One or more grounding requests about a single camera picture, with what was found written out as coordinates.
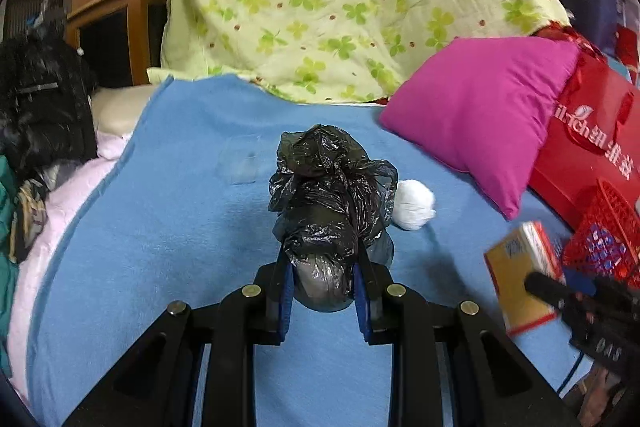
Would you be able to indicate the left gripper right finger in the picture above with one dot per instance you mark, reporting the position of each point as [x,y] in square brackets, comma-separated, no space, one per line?
[450,365]

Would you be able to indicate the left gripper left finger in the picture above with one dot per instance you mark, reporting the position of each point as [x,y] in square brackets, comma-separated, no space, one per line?
[195,363]

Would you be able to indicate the orange red medicine box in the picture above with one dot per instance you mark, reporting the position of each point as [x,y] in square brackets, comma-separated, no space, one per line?
[525,250]

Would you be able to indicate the white plastic bag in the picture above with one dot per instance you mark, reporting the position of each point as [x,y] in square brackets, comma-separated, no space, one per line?
[414,205]

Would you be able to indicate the black plastic trash bag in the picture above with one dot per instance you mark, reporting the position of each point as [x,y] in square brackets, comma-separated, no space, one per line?
[333,201]

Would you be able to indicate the red plastic basket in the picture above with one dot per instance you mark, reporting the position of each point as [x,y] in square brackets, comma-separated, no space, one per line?
[606,243]

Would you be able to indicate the blue towel blanket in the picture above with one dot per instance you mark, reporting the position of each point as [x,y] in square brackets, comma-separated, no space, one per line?
[163,226]

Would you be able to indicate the red tote bag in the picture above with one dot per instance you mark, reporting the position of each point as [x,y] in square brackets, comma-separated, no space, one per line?
[593,134]

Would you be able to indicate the patterned scarf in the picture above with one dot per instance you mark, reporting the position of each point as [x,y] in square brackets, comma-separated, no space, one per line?
[29,218]

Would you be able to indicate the pink bed sheet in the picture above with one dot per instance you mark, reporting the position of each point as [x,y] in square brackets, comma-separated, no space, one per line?
[62,205]

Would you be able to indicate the clear plastic box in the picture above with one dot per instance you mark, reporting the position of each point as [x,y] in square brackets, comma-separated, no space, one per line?
[239,159]

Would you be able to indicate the magenta pillow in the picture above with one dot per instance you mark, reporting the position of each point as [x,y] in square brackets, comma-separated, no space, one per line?
[482,106]

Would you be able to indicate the teal garment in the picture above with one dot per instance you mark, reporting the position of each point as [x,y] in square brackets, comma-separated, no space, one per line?
[8,269]

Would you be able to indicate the cream leather cushion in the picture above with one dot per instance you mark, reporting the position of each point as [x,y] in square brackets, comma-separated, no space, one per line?
[117,111]

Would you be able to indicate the black puffer jacket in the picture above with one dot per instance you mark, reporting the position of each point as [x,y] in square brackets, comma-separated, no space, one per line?
[45,102]

